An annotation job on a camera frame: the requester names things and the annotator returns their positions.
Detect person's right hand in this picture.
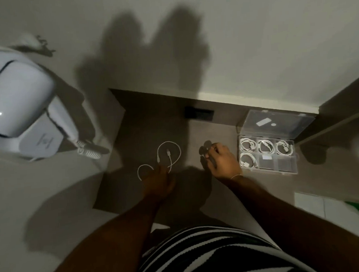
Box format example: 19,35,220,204
204,141,244,184

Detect person's left hand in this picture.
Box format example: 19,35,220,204
140,164,178,205

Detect white charging cable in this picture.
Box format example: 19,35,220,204
136,140,183,182

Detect person's left forearm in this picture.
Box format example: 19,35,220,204
26,193,176,272

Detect person's right forearm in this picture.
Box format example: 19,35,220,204
223,168,359,272

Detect black table socket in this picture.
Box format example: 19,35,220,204
184,104,215,122

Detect clear plastic organizer box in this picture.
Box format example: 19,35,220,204
235,105,319,179

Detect black white striped garment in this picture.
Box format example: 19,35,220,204
131,218,320,272

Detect white hair dryer holder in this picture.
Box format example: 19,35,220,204
0,95,82,163

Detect coiled white cable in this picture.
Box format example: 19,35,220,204
258,139,275,155
276,140,294,156
240,152,258,169
240,137,257,153

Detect white coiled dryer cord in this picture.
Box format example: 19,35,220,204
76,138,103,161

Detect white wall hair dryer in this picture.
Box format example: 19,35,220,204
0,42,61,140

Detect white wall hook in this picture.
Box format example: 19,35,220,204
18,31,45,50

